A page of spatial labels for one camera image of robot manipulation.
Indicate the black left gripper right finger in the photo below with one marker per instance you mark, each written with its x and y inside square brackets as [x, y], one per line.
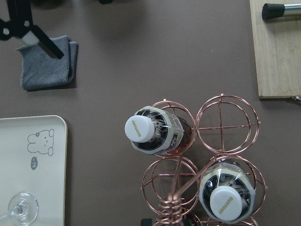
[46, 43]

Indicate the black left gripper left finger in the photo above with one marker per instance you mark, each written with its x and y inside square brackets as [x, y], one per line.
[20, 20]

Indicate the tea bottle white cap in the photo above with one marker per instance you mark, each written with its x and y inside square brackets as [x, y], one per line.
[165, 129]

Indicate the copper wire bottle basket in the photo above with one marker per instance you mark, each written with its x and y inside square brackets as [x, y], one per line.
[226, 126]

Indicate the folded grey cloth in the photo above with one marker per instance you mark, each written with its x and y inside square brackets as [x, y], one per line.
[41, 71]

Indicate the white rabbit tray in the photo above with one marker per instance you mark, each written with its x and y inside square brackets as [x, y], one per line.
[33, 159]

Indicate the clear wine glass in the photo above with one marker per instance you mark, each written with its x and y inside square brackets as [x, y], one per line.
[22, 210]

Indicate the steel muddler black tip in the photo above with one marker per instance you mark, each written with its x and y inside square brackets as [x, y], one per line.
[274, 11]

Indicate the bamboo cutting board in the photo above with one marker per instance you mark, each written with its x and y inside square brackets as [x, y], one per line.
[277, 49]

